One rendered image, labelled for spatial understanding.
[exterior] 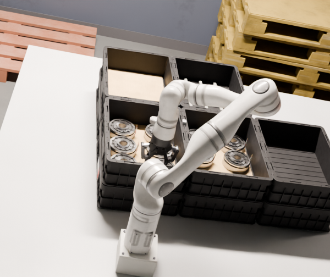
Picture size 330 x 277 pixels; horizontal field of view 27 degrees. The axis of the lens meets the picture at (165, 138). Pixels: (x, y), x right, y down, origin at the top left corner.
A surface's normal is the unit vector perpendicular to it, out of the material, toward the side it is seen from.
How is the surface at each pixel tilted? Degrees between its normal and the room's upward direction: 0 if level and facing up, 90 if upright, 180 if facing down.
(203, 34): 90
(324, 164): 90
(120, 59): 90
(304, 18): 0
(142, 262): 90
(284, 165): 0
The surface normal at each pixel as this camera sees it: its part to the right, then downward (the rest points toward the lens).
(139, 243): 0.09, 0.60
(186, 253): 0.22, -0.79
